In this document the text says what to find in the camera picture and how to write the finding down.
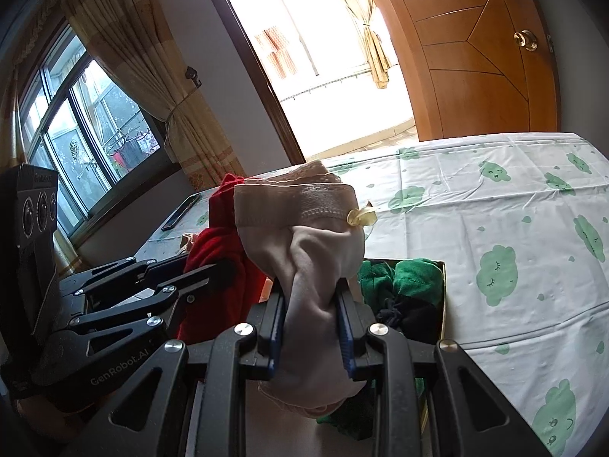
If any yellow balcony curtain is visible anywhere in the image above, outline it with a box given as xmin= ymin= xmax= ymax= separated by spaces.
xmin=324 ymin=0 xmax=400 ymax=90

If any red underwear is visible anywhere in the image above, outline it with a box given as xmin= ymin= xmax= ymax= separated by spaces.
xmin=177 ymin=174 xmax=272 ymax=344

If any orange wooden door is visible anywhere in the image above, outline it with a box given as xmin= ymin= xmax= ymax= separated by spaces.
xmin=362 ymin=0 xmax=562 ymax=142

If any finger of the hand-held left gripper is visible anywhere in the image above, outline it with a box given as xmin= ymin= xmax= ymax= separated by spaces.
xmin=59 ymin=256 xmax=191 ymax=296
xmin=29 ymin=261 xmax=239 ymax=405

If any beige window curtain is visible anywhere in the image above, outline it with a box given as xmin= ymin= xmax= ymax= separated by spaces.
xmin=64 ymin=0 xmax=248 ymax=191

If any brass door knob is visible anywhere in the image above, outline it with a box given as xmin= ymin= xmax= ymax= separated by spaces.
xmin=513 ymin=29 xmax=539 ymax=52

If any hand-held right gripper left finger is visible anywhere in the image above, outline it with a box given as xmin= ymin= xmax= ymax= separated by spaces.
xmin=83 ymin=290 xmax=289 ymax=457

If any green cloud print tablecloth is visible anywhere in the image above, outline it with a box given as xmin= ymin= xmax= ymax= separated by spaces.
xmin=136 ymin=131 xmax=609 ymax=457

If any shallow cardboard box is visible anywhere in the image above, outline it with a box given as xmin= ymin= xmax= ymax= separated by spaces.
xmin=181 ymin=228 xmax=449 ymax=457

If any dark framed window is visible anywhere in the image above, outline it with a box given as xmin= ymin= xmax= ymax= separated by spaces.
xmin=14 ymin=24 xmax=184 ymax=243

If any orange checked hanging cloth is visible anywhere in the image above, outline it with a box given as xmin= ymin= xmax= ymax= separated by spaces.
xmin=254 ymin=24 xmax=298 ymax=79

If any green underwear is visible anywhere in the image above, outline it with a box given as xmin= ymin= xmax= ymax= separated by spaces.
xmin=357 ymin=257 xmax=444 ymax=315

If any hanging laundry outside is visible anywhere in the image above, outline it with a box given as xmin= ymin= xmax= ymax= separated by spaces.
xmin=107 ymin=128 xmax=160 ymax=172

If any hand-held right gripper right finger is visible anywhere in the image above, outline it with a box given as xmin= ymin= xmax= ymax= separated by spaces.
xmin=335 ymin=290 xmax=540 ymax=457

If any black underwear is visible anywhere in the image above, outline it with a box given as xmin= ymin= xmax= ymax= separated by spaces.
xmin=376 ymin=295 xmax=443 ymax=344

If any beige underwear with bow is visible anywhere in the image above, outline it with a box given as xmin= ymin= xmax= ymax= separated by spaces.
xmin=233 ymin=161 xmax=381 ymax=420

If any black phone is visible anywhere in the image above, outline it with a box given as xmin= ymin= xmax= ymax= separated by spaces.
xmin=161 ymin=193 xmax=202 ymax=232

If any dark door frame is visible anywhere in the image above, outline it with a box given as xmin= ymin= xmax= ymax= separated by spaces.
xmin=193 ymin=0 xmax=308 ymax=165

